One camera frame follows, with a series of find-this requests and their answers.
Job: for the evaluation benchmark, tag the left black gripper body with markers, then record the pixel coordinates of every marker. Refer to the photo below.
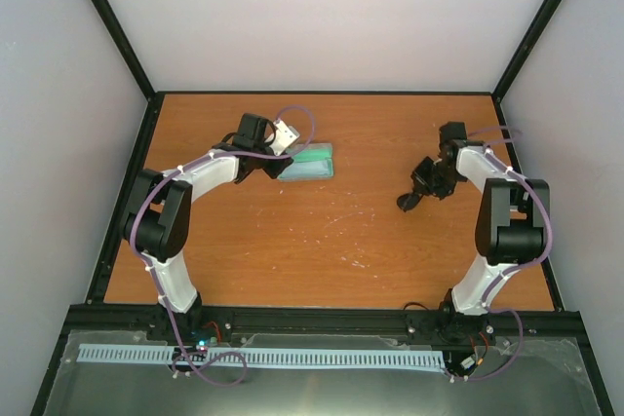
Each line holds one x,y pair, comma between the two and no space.
271,170

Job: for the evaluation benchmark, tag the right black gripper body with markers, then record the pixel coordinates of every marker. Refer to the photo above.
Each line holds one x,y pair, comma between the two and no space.
433,179

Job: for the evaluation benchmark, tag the grey glasses case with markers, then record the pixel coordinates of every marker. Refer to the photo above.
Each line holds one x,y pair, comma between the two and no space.
313,152

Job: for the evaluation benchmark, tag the light blue cleaning cloth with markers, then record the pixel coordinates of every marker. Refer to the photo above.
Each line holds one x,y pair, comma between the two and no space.
308,170

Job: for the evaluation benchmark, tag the black sunglasses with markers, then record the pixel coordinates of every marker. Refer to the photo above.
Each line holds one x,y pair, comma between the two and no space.
408,201

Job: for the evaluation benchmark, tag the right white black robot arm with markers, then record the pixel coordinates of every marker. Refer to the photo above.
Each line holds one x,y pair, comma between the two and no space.
513,228

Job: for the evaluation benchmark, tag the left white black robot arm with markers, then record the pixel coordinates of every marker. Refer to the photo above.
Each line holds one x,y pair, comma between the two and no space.
156,219

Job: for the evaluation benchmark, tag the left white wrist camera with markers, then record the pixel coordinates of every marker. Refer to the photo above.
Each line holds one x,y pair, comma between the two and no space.
284,136

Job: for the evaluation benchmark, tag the light blue cable duct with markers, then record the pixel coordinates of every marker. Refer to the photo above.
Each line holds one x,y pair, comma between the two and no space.
273,358

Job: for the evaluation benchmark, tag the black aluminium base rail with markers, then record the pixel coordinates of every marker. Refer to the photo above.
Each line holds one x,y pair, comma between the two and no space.
230,323

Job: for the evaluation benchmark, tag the right black frame post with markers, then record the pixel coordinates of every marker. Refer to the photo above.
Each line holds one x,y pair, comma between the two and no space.
537,26

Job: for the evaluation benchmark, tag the black frame post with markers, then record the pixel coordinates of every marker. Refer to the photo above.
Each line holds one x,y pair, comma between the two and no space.
120,39
537,26

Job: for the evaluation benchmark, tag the left black frame post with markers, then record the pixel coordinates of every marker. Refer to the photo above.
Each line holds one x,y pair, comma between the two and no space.
120,39

